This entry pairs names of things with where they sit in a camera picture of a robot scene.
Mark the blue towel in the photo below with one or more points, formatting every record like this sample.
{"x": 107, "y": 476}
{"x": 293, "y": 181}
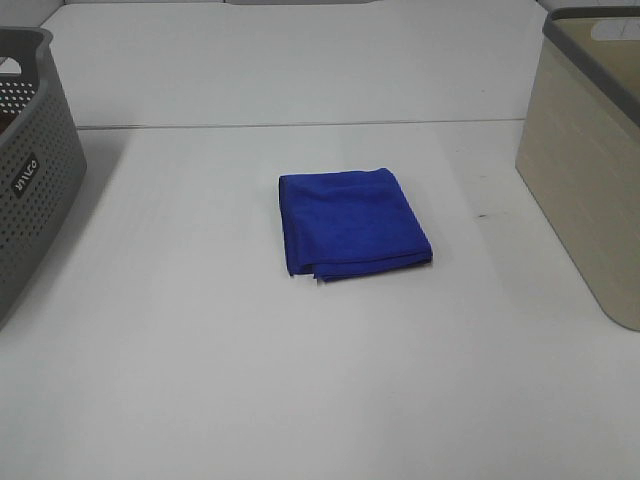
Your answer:
{"x": 348, "y": 224}

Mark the beige basket with grey rim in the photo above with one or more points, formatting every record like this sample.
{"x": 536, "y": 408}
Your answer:
{"x": 579, "y": 150}

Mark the grey perforated plastic basket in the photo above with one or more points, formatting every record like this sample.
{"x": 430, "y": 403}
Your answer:
{"x": 42, "y": 160}

